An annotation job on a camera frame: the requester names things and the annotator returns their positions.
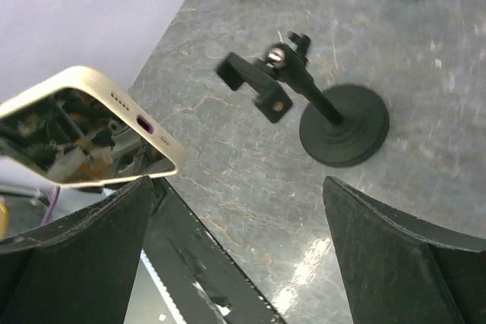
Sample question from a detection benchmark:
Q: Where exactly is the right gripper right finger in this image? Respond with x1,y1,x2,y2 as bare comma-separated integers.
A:
323,176,485,324

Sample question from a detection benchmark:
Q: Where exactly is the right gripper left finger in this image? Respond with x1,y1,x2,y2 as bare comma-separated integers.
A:
1,177,153,324

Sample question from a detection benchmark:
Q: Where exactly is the smartphone with beige case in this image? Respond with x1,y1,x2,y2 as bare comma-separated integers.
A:
1,66,188,188

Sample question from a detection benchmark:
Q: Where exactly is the black phone stand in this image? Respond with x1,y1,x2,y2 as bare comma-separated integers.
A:
215,32,390,168

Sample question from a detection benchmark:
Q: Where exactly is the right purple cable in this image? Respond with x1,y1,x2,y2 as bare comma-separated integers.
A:
39,186,62,226

